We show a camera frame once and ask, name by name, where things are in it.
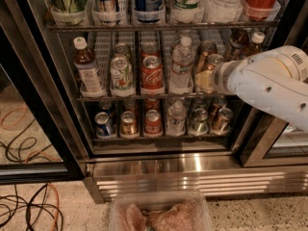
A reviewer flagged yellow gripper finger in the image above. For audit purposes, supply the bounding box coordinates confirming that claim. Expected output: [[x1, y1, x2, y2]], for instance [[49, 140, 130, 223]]
[[195, 70, 214, 93]]

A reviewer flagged orange can shelf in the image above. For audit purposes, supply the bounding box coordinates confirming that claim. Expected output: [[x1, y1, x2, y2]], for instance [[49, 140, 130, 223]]
[[206, 54, 224, 74], [195, 40, 218, 74]]

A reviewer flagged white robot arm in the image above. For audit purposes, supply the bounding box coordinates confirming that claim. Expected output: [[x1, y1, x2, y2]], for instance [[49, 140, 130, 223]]
[[195, 45, 308, 132]]

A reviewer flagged water bottle middle shelf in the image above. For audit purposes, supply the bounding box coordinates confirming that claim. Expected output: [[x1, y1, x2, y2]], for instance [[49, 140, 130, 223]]
[[170, 36, 195, 89]]

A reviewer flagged water bottle shelf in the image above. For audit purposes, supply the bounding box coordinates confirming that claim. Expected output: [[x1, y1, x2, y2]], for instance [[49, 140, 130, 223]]
[[205, 0, 243, 23], [170, 36, 195, 89], [167, 100, 187, 137]]

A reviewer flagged silver green can bottom shelf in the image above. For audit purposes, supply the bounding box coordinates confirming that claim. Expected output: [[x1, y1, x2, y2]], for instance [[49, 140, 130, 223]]
[[189, 108, 208, 134]]

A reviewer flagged gold can bottom right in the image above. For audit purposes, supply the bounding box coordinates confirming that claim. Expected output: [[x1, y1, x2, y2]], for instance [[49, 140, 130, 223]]
[[211, 108, 233, 135]]

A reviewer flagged water bottle bottom shelf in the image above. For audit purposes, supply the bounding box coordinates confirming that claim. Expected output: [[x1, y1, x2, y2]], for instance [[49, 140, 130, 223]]
[[167, 100, 187, 137]]

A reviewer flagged red cola can middle shelf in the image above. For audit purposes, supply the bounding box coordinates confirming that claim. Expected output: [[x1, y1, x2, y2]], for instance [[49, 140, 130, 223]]
[[141, 56, 163, 90]]

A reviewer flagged red can bottom shelf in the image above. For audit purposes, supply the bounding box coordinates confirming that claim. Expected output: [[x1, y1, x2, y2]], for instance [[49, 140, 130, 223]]
[[144, 110, 162, 135]]

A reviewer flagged stainless steel fridge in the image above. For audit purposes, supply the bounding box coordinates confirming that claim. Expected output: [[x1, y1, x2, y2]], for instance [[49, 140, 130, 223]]
[[9, 0, 308, 205]]

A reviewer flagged water bottle top shelf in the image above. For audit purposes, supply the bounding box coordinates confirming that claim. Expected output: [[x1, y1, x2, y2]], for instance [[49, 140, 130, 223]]
[[205, 0, 243, 23]]

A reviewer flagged white green soda can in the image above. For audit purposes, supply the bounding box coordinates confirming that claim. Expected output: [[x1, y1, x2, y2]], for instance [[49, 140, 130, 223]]
[[110, 57, 133, 90]]

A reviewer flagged gold can bottom shelf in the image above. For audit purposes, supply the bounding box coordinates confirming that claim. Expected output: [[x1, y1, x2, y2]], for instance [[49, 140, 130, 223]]
[[121, 111, 139, 135]]

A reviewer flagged blue can bottom shelf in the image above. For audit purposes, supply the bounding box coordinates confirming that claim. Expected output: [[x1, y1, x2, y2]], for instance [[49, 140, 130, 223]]
[[94, 112, 115, 138]]

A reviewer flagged tea bottle left middle shelf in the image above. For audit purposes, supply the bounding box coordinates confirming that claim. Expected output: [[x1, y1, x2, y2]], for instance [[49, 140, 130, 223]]
[[73, 37, 103, 92]]

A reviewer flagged glass fridge door left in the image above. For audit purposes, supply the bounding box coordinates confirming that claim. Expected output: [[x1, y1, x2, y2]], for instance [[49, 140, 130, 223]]
[[0, 0, 84, 185]]

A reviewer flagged tea bottle right rear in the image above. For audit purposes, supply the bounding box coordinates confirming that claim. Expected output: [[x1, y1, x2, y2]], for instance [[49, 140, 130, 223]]
[[223, 29, 249, 62]]

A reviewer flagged tea bottle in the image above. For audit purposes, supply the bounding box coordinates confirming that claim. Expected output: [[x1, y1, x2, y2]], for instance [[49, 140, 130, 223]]
[[241, 32, 265, 59], [223, 29, 249, 62]]

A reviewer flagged tea bottle right front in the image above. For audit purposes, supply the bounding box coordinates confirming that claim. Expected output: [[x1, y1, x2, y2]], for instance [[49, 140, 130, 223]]
[[241, 32, 265, 59]]

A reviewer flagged clear plastic bin with cloth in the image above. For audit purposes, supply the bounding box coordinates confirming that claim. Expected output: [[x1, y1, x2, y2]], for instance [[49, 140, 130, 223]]
[[109, 190, 213, 231]]

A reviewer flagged orange floor cable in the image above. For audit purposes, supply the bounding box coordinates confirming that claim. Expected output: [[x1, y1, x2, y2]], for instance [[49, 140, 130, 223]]
[[46, 182, 61, 231]]

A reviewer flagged black floor cable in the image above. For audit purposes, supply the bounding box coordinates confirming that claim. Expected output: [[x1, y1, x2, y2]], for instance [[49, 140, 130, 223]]
[[0, 183, 64, 231]]

